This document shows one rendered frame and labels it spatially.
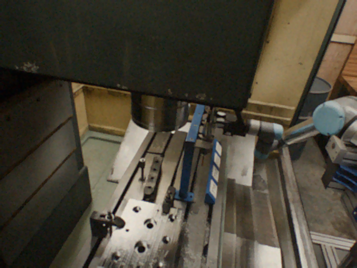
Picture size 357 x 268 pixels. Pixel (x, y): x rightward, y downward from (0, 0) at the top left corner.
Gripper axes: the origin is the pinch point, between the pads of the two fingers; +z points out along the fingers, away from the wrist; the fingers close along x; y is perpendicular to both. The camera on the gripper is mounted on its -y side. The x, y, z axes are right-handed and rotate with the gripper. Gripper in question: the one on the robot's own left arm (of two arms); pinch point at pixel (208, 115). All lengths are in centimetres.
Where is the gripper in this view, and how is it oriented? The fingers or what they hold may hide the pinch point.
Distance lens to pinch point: 127.9
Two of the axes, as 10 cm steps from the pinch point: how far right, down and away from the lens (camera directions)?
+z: -9.7, -2.0, 1.1
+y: -1.1, 8.3, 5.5
